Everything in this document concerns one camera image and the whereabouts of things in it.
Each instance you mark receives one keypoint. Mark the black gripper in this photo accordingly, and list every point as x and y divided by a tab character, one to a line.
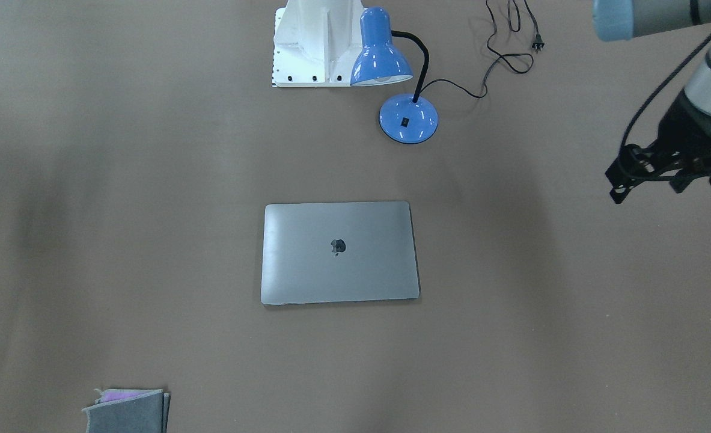
689	130

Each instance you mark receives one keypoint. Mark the grey laptop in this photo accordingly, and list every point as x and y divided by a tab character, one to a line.
338	252

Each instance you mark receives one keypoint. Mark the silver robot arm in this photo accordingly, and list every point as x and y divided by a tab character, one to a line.
626	20

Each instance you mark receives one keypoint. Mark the blue desk lamp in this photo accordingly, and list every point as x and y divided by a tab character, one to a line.
406	118

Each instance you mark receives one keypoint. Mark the grey folded cloth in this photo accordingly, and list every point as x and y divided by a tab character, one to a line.
128	410

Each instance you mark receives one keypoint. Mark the white pedestal column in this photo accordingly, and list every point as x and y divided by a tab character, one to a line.
316	43

